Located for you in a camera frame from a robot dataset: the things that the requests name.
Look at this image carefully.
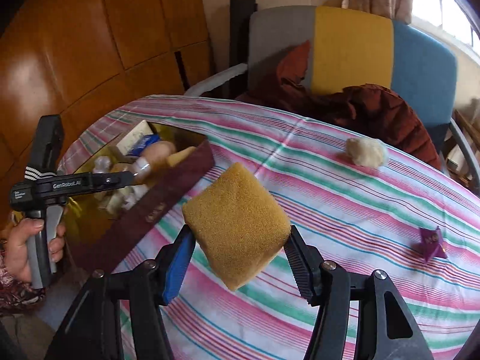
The person's left hand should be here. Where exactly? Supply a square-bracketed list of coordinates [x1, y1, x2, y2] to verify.
[4, 219, 66, 283]

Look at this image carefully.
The maroon gift box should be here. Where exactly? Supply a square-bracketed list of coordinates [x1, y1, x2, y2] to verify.
[64, 122, 215, 273]

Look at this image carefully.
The wooden wardrobe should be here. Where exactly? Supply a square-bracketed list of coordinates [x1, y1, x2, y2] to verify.
[1, 0, 212, 178]

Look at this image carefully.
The yellow sponge block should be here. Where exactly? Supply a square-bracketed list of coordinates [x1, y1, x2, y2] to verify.
[182, 163, 291, 291]

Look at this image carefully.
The cream sock pair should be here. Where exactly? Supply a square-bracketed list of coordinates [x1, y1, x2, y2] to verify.
[345, 136, 389, 169]

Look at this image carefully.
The dark red jacket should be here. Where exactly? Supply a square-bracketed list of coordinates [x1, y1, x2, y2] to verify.
[238, 41, 441, 170]

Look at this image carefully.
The grey yellow blue armchair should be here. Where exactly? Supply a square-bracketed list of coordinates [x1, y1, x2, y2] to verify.
[183, 5, 480, 173]

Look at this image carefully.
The purple snack packet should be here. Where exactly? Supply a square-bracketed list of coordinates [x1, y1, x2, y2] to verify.
[419, 227, 448, 263]

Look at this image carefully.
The white plastic bundle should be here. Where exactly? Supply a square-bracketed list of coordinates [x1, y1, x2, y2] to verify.
[92, 156, 112, 174]

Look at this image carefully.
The striped pink green bedsheet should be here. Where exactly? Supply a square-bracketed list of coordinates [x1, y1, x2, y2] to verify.
[60, 96, 479, 359]

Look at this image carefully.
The white sock front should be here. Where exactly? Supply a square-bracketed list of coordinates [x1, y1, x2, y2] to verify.
[98, 184, 149, 216]

